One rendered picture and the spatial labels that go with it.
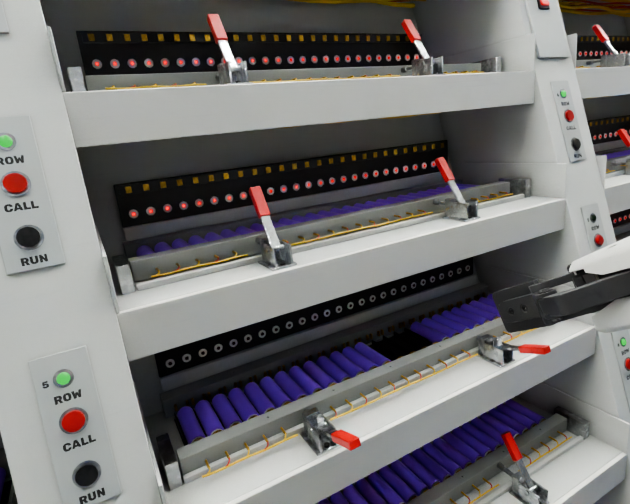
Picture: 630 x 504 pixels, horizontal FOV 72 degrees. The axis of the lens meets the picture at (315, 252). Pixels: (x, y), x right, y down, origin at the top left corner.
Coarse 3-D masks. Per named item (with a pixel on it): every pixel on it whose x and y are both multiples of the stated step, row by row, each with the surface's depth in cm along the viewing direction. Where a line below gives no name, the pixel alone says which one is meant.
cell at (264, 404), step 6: (252, 384) 54; (246, 390) 53; (252, 390) 52; (258, 390) 52; (252, 396) 52; (258, 396) 51; (264, 396) 51; (252, 402) 51; (258, 402) 50; (264, 402) 50; (270, 402) 50; (258, 408) 50; (264, 408) 49; (270, 408) 49
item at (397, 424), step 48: (432, 288) 73; (288, 336) 61; (528, 336) 62; (576, 336) 61; (432, 384) 53; (480, 384) 52; (528, 384) 57; (384, 432) 46; (432, 432) 50; (240, 480) 41; (288, 480) 41; (336, 480) 44
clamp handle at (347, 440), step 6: (318, 420) 44; (318, 426) 44; (324, 426) 44; (324, 432) 43; (330, 432) 42; (336, 432) 41; (342, 432) 41; (336, 438) 40; (342, 438) 39; (348, 438) 39; (354, 438) 39; (342, 444) 39; (348, 444) 38; (354, 444) 38; (360, 444) 39
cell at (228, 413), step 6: (216, 396) 52; (222, 396) 52; (216, 402) 51; (222, 402) 51; (228, 402) 51; (216, 408) 50; (222, 408) 50; (228, 408) 49; (222, 414) 49; (228, 414) 48; (234, 414) 48; (222, 420) 48; (228, 420) 47; (234, 420) 47; (240, 420) 47; (228, 426) 47
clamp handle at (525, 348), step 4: (496, 340) 56; (500, 340) 56; (496, 344) 56; (500, 344) 56; (524, 344) 53; (528, 344) 53; (532, 344) 52; (536, 344) 52; (500, 348) 56; (504, 348) 55; (508, 348) 54; (512, 348) 54; (516, 348) 53; (520, 348) 53; (524, 348) 52; (528, 348) 52; (532, 348) 51; (536, 348) 51; (540, 348) 50; (544, 348) 50; (548, 348) 50; (520, 352) 53; (524, 352) 52; (528, 352) 52; (532, 352) 51; (536, 352) 51; (540, 352) 50; (544, 352) 50; (548, 352) 50
